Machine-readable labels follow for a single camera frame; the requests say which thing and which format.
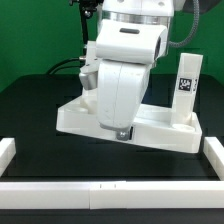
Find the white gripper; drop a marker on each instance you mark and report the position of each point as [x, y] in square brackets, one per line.
[121, 88]

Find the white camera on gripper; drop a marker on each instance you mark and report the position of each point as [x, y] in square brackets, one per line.
[129, 42]

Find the white desk tabletop tray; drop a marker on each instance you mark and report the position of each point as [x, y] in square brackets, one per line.
[151, 127]

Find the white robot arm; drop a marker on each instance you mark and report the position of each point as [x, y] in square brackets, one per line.
[148, 12]

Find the white L-shaped fence wall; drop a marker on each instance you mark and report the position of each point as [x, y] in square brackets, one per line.
[115, 194]

